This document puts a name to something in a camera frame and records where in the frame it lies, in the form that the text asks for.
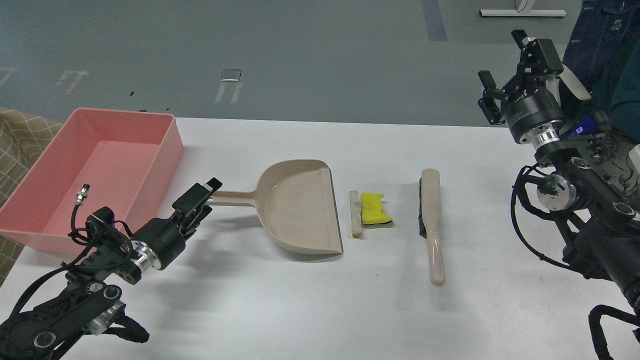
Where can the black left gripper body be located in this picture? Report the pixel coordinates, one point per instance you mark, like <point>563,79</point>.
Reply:
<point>160,241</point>

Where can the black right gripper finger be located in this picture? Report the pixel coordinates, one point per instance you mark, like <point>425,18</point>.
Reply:
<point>487,103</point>
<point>538,59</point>

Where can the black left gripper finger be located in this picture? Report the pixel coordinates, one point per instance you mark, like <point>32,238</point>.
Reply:
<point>197,195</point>
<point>191,221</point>

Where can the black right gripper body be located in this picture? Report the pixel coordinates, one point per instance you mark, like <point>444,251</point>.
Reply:
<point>531,109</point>

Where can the beige plastic dustpan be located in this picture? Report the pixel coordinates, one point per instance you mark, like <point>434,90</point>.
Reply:
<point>295,203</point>

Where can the beige hand brush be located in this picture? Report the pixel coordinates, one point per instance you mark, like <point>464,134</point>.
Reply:
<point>430,215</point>

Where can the yellow sponge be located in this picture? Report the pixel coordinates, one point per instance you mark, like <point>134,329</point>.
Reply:
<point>372,209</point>

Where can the white eraser stick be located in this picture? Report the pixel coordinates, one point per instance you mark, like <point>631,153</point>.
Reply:
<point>355,214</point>

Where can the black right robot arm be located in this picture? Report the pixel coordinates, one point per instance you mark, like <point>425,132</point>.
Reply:
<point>599,225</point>

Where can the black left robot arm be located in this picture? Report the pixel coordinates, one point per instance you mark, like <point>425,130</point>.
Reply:
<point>74,300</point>

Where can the pink plastic bin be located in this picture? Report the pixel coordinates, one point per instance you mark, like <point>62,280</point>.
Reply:
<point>128,159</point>

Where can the seated person in teal hoodie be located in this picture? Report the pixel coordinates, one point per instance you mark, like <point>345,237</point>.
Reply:
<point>603,53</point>

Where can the white desk foot bar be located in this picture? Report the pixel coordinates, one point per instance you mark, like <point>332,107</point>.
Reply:
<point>514,13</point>

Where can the silver floor socket plate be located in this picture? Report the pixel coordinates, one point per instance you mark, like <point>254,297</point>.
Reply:
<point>231,75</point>

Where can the beige checkered cloth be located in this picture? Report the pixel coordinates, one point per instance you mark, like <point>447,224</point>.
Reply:
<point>23,138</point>

